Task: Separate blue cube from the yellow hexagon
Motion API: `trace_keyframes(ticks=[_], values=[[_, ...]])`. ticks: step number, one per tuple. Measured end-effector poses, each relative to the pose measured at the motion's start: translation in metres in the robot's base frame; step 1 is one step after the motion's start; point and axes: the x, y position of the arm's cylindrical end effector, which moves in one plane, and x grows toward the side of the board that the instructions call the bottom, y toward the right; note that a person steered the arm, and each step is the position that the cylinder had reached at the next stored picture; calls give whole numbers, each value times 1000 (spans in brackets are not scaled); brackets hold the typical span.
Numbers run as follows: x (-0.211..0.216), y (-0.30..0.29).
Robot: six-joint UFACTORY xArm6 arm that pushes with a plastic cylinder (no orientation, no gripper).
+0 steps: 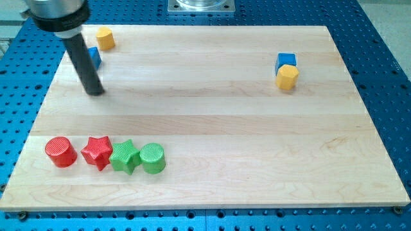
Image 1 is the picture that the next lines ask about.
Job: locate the yellow hexagon block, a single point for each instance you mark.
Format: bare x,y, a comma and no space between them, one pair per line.
287,77

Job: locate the yellow block top left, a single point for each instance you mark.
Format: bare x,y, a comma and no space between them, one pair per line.
105,39

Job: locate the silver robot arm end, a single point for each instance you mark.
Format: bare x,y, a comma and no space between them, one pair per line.
64,18

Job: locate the blue cube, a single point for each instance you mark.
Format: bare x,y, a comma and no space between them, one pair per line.
285,59

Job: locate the green star block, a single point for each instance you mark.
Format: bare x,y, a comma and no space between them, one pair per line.
125,157

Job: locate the blue block top left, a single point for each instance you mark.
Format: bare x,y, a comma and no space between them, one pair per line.
95,56

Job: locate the light wooden board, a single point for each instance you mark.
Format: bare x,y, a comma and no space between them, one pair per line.
232,138

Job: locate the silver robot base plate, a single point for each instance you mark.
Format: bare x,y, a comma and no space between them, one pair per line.
186,6

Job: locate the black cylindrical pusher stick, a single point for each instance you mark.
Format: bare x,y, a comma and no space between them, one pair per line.
83,64

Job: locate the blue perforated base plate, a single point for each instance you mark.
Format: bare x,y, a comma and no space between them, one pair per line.
33,57

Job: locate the green cylinder block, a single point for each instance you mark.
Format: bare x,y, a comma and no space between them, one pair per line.
152,158

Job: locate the red cylinder block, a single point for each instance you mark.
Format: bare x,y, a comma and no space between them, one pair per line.
60,151

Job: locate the red star block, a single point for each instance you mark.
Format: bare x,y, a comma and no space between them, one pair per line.
97,152

